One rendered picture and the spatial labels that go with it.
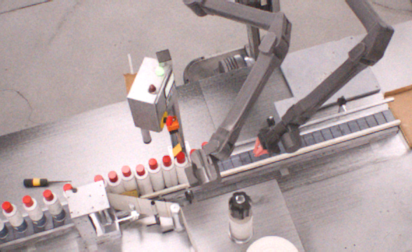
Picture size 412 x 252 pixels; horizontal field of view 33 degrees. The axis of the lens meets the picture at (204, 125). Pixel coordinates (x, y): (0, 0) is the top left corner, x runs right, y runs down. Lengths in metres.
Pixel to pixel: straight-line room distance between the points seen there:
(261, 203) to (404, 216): 0.55
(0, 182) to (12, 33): 1.69
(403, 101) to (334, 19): 1.40
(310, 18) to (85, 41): 1.37
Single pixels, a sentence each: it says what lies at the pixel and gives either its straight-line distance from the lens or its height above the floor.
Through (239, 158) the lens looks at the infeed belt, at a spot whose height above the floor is 0.88.
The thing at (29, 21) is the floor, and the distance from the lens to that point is 4.51.
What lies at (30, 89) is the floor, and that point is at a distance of 4.20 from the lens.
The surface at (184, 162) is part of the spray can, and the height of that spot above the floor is 1.05.
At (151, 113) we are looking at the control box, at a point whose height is 1.41.
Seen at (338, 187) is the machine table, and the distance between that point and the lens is 2.81.
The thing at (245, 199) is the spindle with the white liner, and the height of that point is 1.18.
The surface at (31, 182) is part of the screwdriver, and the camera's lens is 2.89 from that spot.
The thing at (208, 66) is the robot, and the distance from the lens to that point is 3.81.
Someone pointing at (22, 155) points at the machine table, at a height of 0.83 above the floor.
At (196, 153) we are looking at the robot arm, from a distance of 2.22.
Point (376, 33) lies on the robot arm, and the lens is 2.38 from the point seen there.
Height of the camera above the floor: 3.34
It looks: 59 degrees down
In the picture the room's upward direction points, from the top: 6 degrees counter-clockwise
